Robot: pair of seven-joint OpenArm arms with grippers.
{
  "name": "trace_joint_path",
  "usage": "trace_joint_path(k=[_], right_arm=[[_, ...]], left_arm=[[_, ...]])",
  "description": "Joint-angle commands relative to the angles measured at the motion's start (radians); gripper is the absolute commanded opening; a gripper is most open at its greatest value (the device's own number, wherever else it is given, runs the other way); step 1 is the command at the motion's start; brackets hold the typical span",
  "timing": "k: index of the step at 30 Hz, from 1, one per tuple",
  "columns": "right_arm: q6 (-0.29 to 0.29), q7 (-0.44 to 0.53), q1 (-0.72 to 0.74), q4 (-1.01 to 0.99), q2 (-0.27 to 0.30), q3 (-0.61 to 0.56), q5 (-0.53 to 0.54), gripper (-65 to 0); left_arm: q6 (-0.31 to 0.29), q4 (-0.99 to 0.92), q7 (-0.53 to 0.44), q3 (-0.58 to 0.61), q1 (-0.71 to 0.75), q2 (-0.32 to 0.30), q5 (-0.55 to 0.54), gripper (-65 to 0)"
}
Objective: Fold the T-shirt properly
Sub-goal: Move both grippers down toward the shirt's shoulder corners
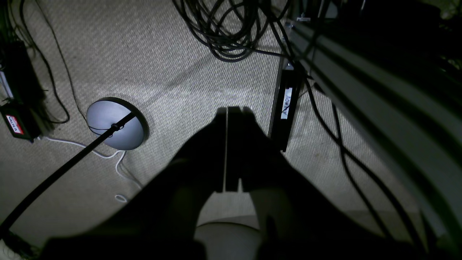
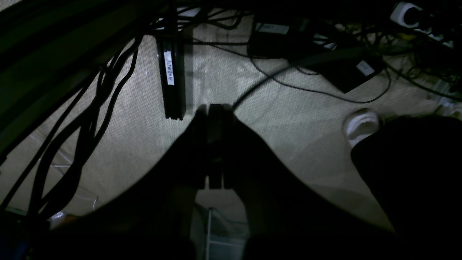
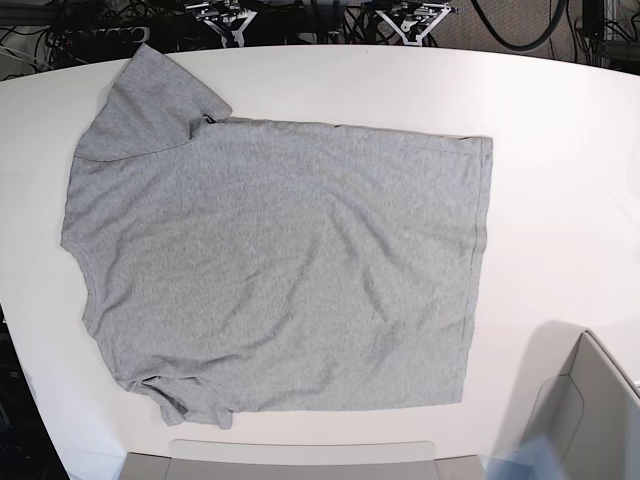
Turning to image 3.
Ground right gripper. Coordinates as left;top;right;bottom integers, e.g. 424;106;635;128
185;0;257;46

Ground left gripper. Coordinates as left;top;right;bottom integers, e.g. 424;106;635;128
364;1;458;46

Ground grey T-shirt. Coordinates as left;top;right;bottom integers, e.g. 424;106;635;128
61;46;493;429

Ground black power strip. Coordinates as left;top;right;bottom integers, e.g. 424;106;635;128
65;26;151;44

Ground grey bin right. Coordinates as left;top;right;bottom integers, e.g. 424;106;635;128
518;331;639;479

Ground grey bin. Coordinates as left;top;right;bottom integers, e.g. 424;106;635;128
518;331;639;479
119;440;486;479

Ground grey bin bottom centre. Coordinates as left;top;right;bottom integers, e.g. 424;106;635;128
119;440;486;479

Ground black coiled cables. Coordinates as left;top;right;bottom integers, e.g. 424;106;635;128
344;0;441;49

